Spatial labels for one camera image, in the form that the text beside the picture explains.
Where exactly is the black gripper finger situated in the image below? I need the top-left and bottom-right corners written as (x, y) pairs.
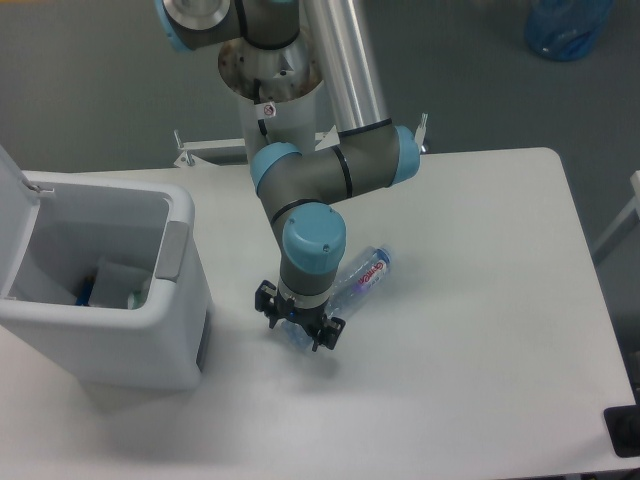
top-left (254, 280), bottom-right (282, 329)
top-left (311, 317), bottom-right (346, 352)

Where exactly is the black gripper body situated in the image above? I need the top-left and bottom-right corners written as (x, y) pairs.
top-left (269, 293), bottom-right (327, 334)

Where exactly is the white paper trash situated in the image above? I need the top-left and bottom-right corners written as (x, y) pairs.
top-left (89, 257), bottom-right (151, 310)

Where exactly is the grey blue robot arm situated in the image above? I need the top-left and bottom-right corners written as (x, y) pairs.
top-left (156, 1), bottom-right (426, 349)

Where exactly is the white trash can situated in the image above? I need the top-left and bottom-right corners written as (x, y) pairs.
top-left (1, 154), bottom-right (212, 390)

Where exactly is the clear plastic water bottle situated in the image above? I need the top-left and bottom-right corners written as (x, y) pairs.
top-left (278, 242), bottom-right (392, 349)

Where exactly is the blue snack wrapper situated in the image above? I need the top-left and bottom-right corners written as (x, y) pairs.
top-left (75, 276), bottom-right (95, 306)

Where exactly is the black device at table edge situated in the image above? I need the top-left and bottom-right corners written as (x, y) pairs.
top-left (604, 405), bottom-right (639, 458)

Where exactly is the white furniture piece right edge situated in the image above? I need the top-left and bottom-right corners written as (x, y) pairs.
top-left (591, 171), bottom-right (639, 266)

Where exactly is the blue plastic bag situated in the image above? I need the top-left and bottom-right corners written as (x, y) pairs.
top-left (524, 0), bottom-right (615, 62)

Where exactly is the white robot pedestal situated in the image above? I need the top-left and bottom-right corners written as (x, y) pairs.
top-left (172, 37), bottom-right (430, 169)

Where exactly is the black cable on pedestal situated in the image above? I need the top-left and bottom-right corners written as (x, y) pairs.
top-left (252, 78), bottom-right (274, 146)

